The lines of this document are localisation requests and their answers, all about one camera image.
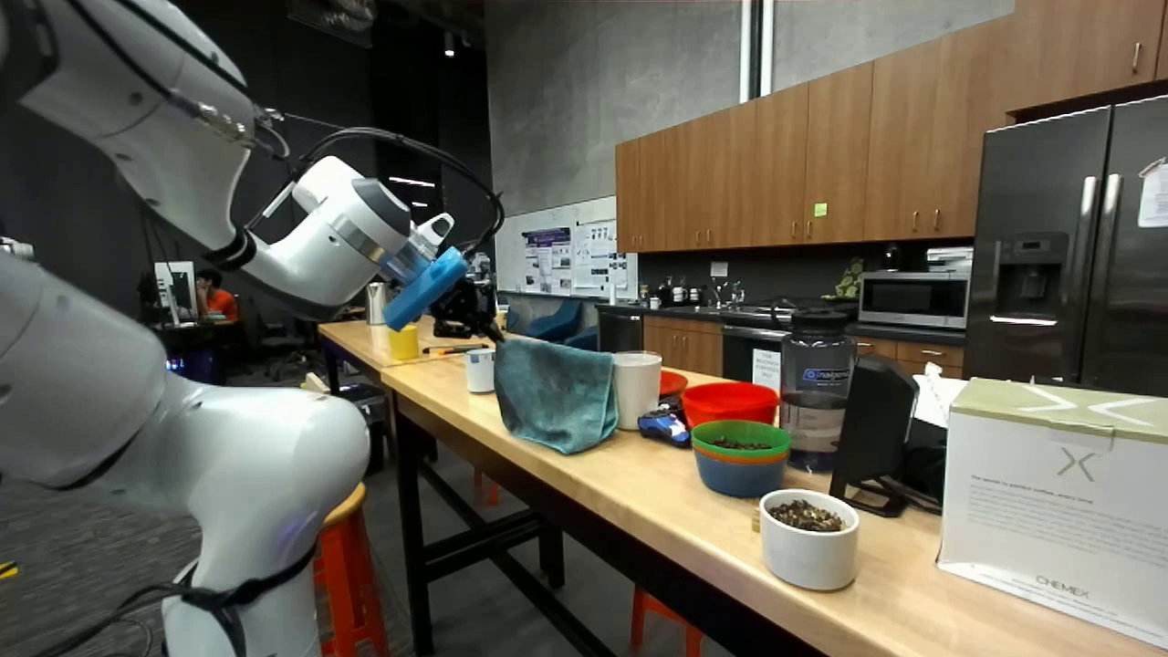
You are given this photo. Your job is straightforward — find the wooden upper cabinets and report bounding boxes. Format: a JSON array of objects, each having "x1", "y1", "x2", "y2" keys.
[{"x1": 614, "y1": 0, "x2": 1168, "y2": 255}]

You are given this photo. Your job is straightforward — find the white bowl with dark contents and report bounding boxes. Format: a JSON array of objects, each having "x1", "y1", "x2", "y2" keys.
[{"x1": 760, "y1": 485, "x2": 866, "y2": 595}]

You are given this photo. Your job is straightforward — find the blue bowl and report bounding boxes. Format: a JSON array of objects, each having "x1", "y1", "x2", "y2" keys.
[{"x1": 692, "y1": 447, "x2": 793, "y2": 498}]

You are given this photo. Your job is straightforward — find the silver microwave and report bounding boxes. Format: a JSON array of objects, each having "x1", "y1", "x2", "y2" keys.
[{"x1": 854, "y1": 267, "x2": 974, "y2": 333}]

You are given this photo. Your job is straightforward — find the red bowl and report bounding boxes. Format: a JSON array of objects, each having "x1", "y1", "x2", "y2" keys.
[{"x1": 680, "y1": 379, "x2": 783, "y2": 432}]

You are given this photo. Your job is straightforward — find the blue and black mouse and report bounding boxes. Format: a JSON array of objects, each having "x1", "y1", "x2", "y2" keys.
[{"x1": 634, "y1": 405, "x2": 692, "y2": 447}]

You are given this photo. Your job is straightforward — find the wooden lower cabinets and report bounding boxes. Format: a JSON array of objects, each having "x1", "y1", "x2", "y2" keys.
[{"x1": 637, "y1": 309, "x2": 972, "y2": 379}]

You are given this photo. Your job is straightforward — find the wooden cabinets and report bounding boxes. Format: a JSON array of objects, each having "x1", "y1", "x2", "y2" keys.
[
  {"x1": 614, "y1": 0, "x2": 1168, "y2": 255},
  {"x1": 637, "y1": 309, "x2": 972, "y2": 379}
]

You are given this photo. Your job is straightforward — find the white paper on refrigerator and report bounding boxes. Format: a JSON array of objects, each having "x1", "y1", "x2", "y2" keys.
[{"x1": 1136, "y1": 155, "x2": 1168, "y2": 231}]

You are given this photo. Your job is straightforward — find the orange metal stool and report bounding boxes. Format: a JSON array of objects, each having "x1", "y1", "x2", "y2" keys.
[{"x1": 628, "y1": 588, "x2": 709, "y2": 657}]

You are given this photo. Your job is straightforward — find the teal towel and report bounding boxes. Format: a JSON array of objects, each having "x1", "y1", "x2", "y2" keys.
[{"x1": 494, "y1": 337, "x2": 624, "y2": 461}]

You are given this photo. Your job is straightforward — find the blue chair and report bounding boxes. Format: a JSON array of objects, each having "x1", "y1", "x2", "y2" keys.
[{"x1": 508, "y1": 298, "x2": 603, "y2": 349}]

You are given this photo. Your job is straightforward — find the white wall poster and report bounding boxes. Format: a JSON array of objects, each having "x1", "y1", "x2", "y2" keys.
[{"x1": 494, "y1": 192, "x2": 642, "y2": 306}]

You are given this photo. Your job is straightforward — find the black oven with paper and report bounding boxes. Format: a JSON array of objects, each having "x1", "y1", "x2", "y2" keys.
[{"x1": 718, "y1": 321, "x2": 794, "y2": 393}]

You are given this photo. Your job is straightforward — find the white cardboard box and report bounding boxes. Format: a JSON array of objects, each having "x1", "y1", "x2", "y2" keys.
[{"x1": 939, "y1": 376, "x2": 1168, "y2": 652}]

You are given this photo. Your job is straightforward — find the small white printed cup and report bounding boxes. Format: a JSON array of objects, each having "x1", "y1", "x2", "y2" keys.
[{"x1": 465, "y1": 345, "x2": 500, "y2": 399}]

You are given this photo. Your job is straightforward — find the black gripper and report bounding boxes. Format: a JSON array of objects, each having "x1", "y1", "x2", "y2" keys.
[{"x1": 432, "y1": 281, "x2": 502, "y2": 345}]

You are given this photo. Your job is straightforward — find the black upright device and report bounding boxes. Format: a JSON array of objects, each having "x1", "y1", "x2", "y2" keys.
[{"x1": 828, "y1": 356, "x2": 922, "y2": 518}]

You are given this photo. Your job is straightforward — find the tall white cup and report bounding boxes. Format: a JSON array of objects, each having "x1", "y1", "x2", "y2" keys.
[{"x1": 611, "y1": 349, "x2": 668, "y2": 432}]

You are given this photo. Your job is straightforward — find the orange stool with wooden seat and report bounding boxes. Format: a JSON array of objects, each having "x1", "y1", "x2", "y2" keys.
[{"x1": 310, "y1": 475, "x2": 394, "y2": 657}]

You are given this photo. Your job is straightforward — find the person in orange shirt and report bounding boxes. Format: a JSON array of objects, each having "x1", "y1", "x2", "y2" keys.
[{"x1": 193, "y1": 267, "x2": 240, "y2": 329}]

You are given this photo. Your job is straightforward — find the green potted plant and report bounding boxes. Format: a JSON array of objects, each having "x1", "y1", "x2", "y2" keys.
[{"x1": 828, "y1": 255, "x2": 869, "y2": 304}]

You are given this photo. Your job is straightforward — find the green bowl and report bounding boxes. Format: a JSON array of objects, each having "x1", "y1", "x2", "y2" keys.
[{"x1": 688, "y1": 421, "x2": 794, "y2": 468}]

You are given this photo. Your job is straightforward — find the yellow mug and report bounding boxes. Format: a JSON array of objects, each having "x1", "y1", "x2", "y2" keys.
[{"x1": 386, "y1": 318, "x2": 432, "y2": 366}]

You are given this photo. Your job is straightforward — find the black refrigerator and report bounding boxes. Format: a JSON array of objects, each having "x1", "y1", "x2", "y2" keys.
[{"x1": 962, "y1": 91, "x2": 1168, "y2": 399}]

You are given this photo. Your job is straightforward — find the white crumpled paper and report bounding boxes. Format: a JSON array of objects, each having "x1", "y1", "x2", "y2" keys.
[{"x1": 914, "y1": 362, "x2": 972, "y2": 432}]

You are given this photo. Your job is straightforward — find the white framed monitor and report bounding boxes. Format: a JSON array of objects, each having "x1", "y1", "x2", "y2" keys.
[{"x1": 151, "y1": 255, "x2": 202, "y2": 329}]

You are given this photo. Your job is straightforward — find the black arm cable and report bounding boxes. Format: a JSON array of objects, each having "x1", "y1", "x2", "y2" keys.
[{"x1": 258, "y1": 120, "x2": 508, "y2": 260}]

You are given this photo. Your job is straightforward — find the wooden table with black legs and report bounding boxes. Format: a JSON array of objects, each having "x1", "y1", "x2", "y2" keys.
[
  {"x1": 379, "y1": 343, "x2": 1168, "y2": 657},
  {"x1": 319, "y1": 312, "x2": 545, "y2": 376}
]

